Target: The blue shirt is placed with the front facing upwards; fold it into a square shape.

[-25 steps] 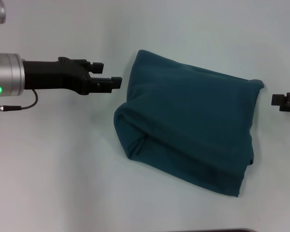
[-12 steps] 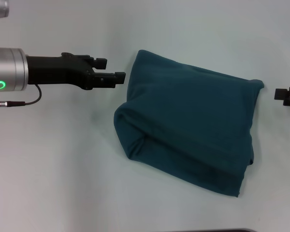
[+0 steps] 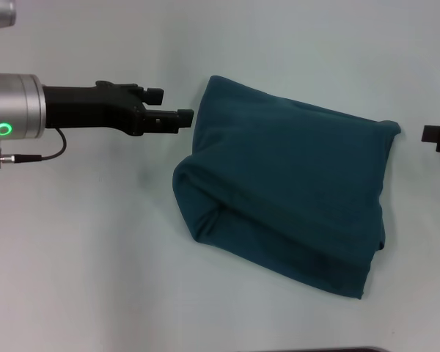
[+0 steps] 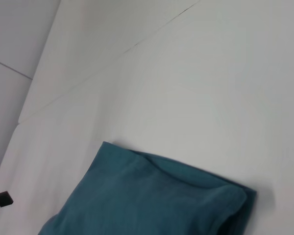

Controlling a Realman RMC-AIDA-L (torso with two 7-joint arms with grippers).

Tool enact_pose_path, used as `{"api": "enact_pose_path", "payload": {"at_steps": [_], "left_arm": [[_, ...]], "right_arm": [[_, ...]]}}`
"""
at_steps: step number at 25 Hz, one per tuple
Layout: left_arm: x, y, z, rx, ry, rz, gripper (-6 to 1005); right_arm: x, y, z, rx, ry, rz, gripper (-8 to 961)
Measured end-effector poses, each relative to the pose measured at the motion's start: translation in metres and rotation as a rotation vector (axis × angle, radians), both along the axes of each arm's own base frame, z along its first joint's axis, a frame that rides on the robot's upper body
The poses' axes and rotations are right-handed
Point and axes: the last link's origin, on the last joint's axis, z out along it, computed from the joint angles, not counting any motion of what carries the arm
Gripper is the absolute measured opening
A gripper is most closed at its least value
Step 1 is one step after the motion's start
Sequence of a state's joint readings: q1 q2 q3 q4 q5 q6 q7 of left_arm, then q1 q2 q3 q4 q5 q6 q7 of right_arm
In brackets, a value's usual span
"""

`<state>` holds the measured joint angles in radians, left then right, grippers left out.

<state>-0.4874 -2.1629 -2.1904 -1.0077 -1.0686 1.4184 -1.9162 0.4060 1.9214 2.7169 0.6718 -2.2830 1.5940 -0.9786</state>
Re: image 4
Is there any teal T-shirt with FREE print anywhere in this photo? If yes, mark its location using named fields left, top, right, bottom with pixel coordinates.
left=38, top=141, right=258, bottom=235

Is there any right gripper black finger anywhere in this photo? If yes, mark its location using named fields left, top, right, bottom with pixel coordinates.
left=0, top=190, right=14, bottom=211

